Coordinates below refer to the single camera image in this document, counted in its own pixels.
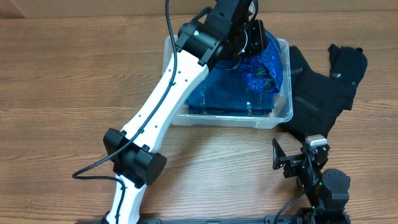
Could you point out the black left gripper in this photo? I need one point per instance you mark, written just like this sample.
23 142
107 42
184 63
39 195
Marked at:
257 42

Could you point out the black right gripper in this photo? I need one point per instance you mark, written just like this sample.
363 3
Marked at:
290 162

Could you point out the blue sequin glitter garment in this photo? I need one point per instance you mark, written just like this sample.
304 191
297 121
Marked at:
262 73

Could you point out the blue denim jeans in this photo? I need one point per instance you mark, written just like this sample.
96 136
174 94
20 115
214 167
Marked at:
225 93

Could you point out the black garment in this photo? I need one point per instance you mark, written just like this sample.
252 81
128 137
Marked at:
317 99

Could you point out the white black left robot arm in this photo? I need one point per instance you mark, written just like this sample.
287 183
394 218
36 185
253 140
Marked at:
227 31

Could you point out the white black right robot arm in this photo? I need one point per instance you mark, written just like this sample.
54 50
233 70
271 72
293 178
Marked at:
326 190

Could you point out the clear plastic storage bin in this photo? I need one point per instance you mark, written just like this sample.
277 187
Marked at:
282 112

